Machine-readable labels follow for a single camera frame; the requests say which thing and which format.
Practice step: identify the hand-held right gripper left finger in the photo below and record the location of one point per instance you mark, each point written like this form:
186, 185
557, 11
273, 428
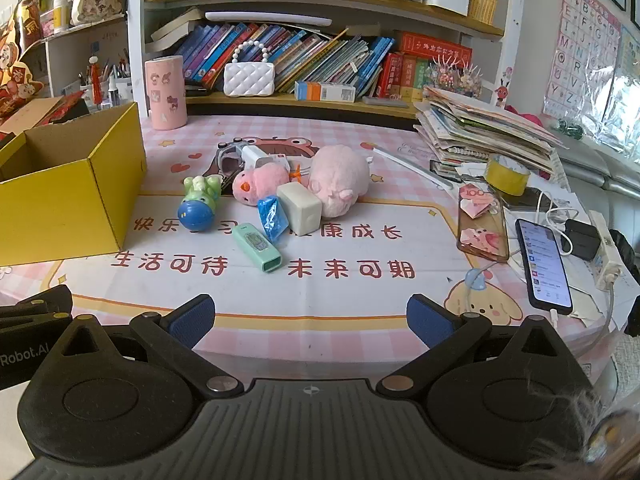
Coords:
192, 317

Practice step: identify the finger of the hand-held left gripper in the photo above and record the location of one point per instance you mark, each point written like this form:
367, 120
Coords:
45, 305

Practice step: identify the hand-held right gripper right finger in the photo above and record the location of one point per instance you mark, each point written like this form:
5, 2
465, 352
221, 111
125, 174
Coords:
430, 320

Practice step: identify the yellow cardboard box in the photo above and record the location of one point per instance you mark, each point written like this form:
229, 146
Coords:
65, 210

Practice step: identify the green dinosaur toy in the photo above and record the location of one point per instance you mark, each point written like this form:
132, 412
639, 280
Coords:
197, 207

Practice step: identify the blue plastic packet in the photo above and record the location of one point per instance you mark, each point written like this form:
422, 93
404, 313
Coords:
272, 217

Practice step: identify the pink plush chick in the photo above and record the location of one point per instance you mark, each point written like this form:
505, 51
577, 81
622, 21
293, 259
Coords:
260, 182

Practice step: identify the pink plush pig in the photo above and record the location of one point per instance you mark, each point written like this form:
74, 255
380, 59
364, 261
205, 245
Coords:
337, 180

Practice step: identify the mint green correction tape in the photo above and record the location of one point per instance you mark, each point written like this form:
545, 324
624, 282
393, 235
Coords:
257, 247

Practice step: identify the clear phone case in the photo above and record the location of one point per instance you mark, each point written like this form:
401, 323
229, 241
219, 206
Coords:
482, 225

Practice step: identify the black smartphone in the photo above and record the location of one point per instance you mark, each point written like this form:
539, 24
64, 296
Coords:
542, 265

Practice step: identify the dark flat device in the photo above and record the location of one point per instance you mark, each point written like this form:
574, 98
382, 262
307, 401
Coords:
525, 200

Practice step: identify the white block eraser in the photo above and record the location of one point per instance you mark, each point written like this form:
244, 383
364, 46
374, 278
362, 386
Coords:
300, 207

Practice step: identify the white plastic ruler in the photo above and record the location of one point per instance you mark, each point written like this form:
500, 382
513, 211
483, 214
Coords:
410, 165

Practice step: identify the white paper sheets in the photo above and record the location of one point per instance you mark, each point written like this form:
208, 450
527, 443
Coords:
585, 295

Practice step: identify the yellow tape roll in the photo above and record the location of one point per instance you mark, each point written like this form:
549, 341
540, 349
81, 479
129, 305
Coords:
507, 177

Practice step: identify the black power adapter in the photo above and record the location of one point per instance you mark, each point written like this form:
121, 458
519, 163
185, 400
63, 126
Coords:
580, 240

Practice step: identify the white charger plug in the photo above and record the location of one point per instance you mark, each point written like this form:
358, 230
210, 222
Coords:
260, 157

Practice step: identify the brown cardboard sheet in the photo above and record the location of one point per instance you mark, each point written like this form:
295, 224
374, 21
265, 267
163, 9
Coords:
30, 115

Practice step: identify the white power strip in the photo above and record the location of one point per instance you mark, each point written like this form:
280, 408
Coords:
607, 250

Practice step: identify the stack of papers and booklets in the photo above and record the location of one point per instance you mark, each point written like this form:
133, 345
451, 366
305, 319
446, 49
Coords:
485, 130

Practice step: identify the small glue bottle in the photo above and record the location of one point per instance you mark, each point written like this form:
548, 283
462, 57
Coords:
114, 92

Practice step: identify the pink cloth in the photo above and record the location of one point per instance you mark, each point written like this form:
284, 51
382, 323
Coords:
525, 117

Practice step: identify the pink printed cylinder container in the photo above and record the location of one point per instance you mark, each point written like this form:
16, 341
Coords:
165, 92

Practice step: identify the pen cup with pens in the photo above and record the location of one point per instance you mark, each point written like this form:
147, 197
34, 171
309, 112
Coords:
120, 90

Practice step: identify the red tassel ornament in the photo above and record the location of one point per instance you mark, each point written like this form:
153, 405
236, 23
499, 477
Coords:
95, 80

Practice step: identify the red gold festive cutout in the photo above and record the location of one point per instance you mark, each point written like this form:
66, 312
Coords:
15, 75

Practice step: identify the green glass bottle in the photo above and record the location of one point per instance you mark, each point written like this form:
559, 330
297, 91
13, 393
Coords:
570, 129

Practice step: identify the crystal bead crown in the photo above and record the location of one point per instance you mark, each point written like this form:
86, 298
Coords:
455, 75

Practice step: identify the red dictionary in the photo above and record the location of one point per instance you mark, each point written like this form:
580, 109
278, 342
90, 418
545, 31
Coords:
390, 75

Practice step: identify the blue orange white carton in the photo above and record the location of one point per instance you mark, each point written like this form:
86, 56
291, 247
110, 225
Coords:
325, 92

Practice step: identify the white side shelf unit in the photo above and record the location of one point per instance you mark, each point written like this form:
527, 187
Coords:
75, 50

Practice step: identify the long red book box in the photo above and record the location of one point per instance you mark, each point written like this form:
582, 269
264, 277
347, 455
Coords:
435, 47

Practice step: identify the thick paperback book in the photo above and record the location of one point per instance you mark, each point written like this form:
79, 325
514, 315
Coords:
177, 25
162, 45

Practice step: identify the row of leaning picture books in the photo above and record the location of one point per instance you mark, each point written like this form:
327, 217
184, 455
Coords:
300, 55

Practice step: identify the white jar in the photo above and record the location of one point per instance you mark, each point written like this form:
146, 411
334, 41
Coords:
61, 15

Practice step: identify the long white flat board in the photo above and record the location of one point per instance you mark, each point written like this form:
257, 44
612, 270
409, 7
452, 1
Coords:
270, 18

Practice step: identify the plastic covered wall poster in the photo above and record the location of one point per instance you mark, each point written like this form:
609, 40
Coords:
627, 80

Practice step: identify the alphabet wall poster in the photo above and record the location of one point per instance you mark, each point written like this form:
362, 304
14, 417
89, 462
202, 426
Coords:
580, 45

